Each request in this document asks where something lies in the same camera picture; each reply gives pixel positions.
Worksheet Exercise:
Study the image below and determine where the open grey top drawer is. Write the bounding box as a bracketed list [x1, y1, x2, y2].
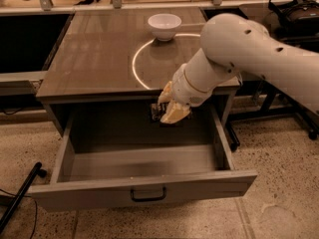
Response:
[30, 101, 257, 211]

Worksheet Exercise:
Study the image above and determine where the grey cabinet with glossy top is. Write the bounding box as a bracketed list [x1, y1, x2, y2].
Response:
[35, 6, 241, 137]

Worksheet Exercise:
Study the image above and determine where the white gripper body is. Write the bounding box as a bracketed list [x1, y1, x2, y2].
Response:
[171, 64, 208, 107]

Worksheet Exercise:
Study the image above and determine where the white ceramic bowl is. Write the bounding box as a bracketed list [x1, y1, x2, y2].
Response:
[148, 13, 181, 41]

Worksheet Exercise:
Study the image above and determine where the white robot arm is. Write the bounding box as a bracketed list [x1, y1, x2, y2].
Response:
[159, 14, 319, 123]

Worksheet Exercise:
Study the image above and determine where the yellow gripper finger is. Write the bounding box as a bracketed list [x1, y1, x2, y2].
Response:
[158, 82, 172, 104]
[160, 102, 190, 124]

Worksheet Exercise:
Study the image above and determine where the dark side table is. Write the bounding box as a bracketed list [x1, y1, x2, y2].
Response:
[222, 4, 319, 149]

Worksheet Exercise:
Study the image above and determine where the dark rxbar chocolate wrapper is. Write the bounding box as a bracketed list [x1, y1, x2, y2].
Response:
[150, 104, 183, 125]

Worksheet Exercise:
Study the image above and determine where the black vr headset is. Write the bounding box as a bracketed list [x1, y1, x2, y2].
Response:
[268, 0, 319, 35]

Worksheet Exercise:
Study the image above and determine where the black cable on floor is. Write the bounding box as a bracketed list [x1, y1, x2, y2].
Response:
[0, 187, 39, 239]

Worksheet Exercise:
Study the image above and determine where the black drawer handle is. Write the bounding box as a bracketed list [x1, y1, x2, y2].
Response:
[130, 186, 166, 203]

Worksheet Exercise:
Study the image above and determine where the black pole on floor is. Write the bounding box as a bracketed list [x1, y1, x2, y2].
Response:
[0, 162, 47, 233]

